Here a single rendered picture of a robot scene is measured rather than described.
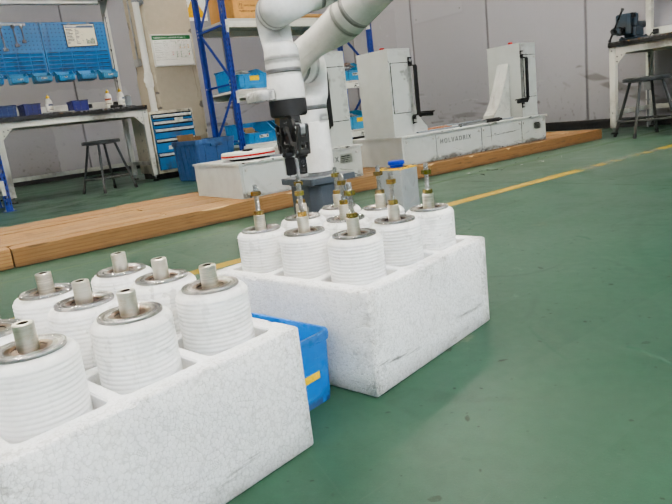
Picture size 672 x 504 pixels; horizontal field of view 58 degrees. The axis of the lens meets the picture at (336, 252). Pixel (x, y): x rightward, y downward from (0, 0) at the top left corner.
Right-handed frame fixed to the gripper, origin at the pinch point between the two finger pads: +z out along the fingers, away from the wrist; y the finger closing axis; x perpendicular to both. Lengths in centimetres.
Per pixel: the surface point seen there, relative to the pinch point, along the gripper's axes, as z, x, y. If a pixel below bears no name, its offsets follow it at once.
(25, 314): 12, 52, -27
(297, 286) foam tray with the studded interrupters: 17.7, 10.8, -22.9
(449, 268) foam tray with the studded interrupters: 20.0, -17.9, -26.2
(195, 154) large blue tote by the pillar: 10, -63, 435
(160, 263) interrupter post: 7.7, 33.2, -29.9
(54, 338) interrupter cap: 10, 47, -48
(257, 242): 11.5, 12.9, -9.2
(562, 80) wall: -16, -441, 381
